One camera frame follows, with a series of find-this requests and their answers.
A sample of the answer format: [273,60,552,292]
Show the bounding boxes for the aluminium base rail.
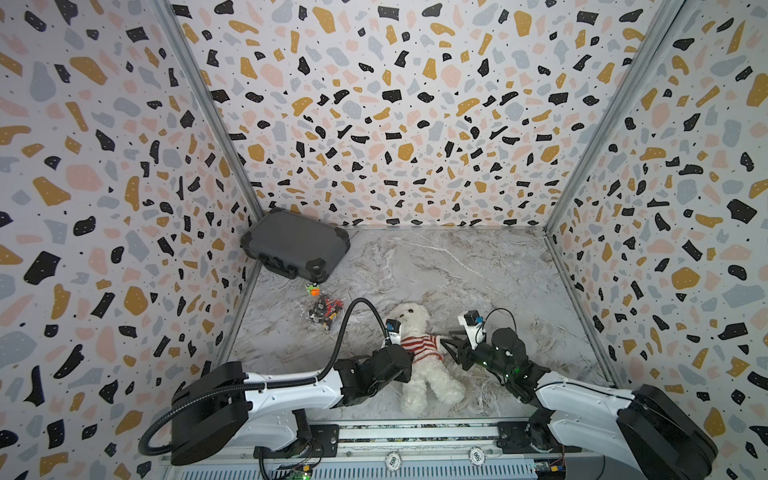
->
[158,416,601,480]

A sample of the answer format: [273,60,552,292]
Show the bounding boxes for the dark grey hard case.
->
[241,208,351,284]

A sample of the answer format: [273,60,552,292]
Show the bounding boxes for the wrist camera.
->
[383,319,402,346]
[458,310,486,350]

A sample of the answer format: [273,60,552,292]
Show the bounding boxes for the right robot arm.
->
[441,327,718,479]

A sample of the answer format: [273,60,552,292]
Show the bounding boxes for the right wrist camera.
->
[458,310,486,350]

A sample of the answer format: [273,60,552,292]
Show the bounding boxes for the red white striped sweater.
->
[400,334,444,363]

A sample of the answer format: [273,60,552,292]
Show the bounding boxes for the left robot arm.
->
[171,344,413,466]

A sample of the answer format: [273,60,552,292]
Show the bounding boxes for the black corrugated cable hose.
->
[137,297,391,458]

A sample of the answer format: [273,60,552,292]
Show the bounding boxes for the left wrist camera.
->
[383,319,402,346]

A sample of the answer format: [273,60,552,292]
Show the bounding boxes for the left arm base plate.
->
[254,417,340,459]

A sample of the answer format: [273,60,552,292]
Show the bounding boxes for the clear bag of small toys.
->
[306,283,344,331]

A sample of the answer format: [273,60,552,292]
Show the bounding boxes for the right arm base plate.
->
[496,408,582,455]

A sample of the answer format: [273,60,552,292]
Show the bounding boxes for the white teddy bear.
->
[388,303,466,416]

